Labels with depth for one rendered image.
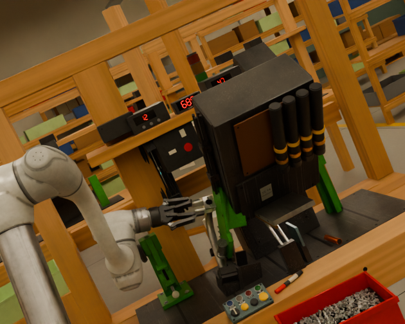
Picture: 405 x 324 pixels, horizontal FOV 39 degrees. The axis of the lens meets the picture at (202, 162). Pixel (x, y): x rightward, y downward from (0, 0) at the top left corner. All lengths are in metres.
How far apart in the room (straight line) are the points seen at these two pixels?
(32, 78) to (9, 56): 9.74
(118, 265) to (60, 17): 10.46
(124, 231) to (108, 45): 0.75
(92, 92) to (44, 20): 9.89
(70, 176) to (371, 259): 1.03
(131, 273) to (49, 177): 0.59
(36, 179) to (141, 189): 0.87
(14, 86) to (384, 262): 1.49
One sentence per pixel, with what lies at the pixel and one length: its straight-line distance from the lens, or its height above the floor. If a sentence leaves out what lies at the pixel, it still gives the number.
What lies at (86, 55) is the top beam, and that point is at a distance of 2.30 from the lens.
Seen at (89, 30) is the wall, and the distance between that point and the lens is 12.19.
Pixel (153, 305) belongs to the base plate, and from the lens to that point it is 2.34.
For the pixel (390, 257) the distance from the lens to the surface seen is 2.04.
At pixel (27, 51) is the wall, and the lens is 12.05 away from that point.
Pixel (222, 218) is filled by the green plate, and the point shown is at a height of 1.16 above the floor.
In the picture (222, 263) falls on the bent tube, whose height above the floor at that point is 1.00.
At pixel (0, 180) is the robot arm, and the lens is 1.57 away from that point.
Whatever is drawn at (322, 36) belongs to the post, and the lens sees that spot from 2.54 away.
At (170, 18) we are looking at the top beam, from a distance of 2.36.
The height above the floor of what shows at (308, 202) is 1.13.
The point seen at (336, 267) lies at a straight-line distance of 1.97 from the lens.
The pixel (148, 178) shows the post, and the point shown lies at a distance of 2.33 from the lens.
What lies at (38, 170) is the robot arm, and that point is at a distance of 1.51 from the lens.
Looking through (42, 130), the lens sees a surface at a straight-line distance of 8.88.
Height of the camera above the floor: 1.73
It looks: 10 degrees down
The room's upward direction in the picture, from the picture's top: 25 degrees counter-clockwise
